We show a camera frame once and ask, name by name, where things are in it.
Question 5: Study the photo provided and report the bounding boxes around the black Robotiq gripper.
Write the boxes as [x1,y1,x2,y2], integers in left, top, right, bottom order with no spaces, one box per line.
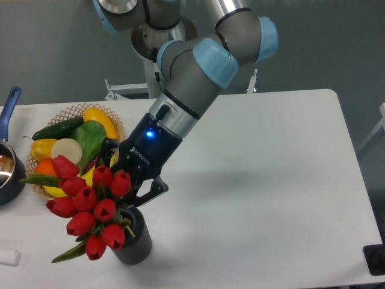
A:
[98,113,182,207]

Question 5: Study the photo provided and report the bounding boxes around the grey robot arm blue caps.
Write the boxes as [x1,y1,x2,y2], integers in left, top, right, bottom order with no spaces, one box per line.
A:
[93,1,279,208]

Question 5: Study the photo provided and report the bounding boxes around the white furniture leg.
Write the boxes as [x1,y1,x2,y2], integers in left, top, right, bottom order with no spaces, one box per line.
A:
[356,103,384,158]

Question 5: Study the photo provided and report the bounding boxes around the red tulip bouquet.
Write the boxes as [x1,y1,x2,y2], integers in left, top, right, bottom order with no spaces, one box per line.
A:
[21,155,132,263]

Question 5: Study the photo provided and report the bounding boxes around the green bok choy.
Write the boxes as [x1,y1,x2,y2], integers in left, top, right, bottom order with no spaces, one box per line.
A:
[70,120,106,173]

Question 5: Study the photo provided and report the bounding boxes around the purple eggplant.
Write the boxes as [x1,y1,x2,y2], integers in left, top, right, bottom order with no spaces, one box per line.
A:
[84,155,99,173]

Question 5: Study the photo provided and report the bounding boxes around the yellow banana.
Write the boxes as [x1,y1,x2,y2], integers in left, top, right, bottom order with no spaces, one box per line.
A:
[42,154,116,197]

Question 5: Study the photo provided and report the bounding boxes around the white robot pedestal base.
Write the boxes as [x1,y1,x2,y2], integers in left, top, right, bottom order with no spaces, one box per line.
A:
[104,17,259,101]

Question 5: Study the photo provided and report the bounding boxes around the dark saucepan blue handle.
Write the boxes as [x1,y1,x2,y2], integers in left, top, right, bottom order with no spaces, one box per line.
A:
[1,87,26,206]

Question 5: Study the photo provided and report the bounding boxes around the yellow squash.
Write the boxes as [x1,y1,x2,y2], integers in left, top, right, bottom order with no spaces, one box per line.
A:
[83,107,119,140]

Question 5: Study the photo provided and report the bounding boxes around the black device at table edge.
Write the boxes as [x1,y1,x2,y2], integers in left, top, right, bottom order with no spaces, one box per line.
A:
[363,244,384,276]

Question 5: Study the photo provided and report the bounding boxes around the beige round disc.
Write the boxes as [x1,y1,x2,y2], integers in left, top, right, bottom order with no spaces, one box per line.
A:
[51,138,82,164]

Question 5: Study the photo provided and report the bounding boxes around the green cucumber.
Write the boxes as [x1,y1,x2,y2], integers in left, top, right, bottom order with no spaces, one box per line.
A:
[23,117,84,141]

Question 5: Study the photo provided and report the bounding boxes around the yellow bell pepper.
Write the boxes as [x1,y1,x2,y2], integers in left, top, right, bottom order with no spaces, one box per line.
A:
[30,138,58,162]

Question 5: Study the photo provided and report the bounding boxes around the orange fruit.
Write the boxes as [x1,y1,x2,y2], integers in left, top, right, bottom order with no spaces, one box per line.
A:
[34,159,57,177]

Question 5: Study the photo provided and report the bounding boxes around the white cylinder object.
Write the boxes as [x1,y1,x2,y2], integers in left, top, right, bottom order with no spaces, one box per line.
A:
[0,248,22,267]

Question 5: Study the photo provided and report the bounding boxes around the dark grey ribbed vase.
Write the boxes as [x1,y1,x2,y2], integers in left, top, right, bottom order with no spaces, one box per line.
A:
[113,207,152,265]

